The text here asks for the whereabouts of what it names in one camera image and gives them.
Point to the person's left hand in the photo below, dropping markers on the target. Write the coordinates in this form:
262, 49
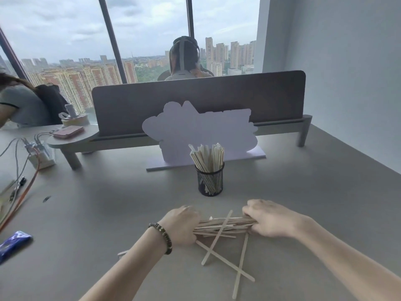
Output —
180, 225

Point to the person's right hand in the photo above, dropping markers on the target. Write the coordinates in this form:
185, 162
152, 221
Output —
275, 221

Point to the person's left fingers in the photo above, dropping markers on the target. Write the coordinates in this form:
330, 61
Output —
195, 221

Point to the person's right fingers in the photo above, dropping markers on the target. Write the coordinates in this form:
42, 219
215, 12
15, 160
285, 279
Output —
251, 211

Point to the bundle of wooden stir sticks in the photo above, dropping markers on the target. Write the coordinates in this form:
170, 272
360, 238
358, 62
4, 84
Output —
225, 225

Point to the person's left forearm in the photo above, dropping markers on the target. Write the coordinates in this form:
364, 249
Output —
125, 272

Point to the person's right forearm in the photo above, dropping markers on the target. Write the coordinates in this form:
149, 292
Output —
347, 257

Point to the wooden stir stick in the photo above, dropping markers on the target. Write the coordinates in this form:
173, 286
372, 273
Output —
240, 266
228, 266
122, 252
216, 238

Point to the black mesh pen holder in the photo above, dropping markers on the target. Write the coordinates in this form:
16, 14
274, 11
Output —
210, 181

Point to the wooden sticks bunch in holder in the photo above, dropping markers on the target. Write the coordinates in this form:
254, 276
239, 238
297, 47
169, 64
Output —
206, 158

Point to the white cutout standing sign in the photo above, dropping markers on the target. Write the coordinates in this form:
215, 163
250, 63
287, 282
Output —
200, 134

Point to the grey desk divider panel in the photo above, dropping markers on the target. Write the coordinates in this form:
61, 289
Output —
131, 103

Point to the grey desk shelf riser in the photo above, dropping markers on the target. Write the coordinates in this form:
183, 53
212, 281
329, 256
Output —
72, 142

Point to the pink smartphone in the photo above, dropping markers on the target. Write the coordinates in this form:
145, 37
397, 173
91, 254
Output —
68, 131

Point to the white power adapter box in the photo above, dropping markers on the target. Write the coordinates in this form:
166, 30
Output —
42, 155

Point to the blue snack packet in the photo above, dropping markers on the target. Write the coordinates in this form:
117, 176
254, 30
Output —
12, 244

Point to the black backpack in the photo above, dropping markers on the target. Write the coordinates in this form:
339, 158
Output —
53, 103

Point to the dark window frame post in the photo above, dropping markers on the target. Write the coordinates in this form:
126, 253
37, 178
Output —
114, 40
189, 17
12, 56

